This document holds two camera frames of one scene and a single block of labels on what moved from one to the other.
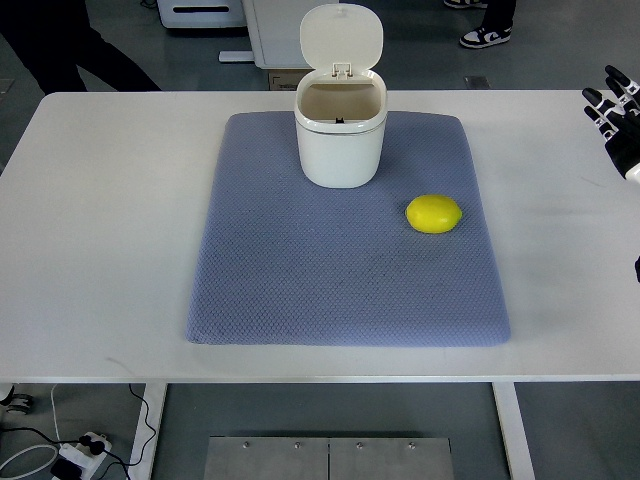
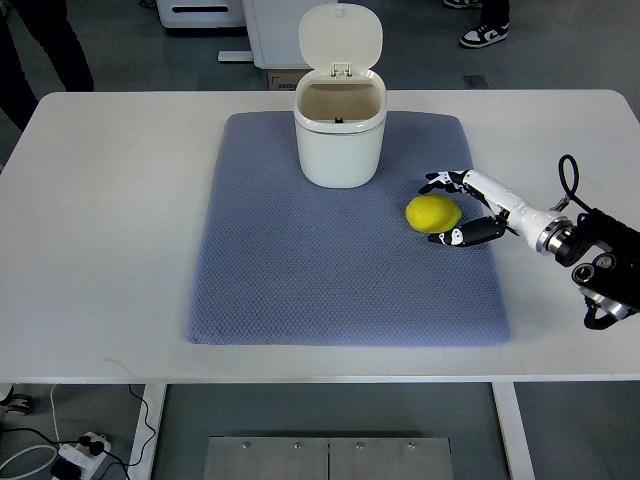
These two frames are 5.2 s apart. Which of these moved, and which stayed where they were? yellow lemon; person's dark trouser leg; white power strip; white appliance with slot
Moved: person's dark trouser leg
Stayed: white appliance with slot; white power strip; yellow lemon
